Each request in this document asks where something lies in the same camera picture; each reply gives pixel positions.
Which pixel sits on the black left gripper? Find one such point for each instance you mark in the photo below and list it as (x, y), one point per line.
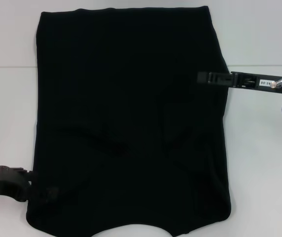
(3, 182)

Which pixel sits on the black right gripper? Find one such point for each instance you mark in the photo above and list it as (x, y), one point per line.
(254, 82)

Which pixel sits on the black shirt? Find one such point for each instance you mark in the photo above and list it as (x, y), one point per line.
(131, 98)

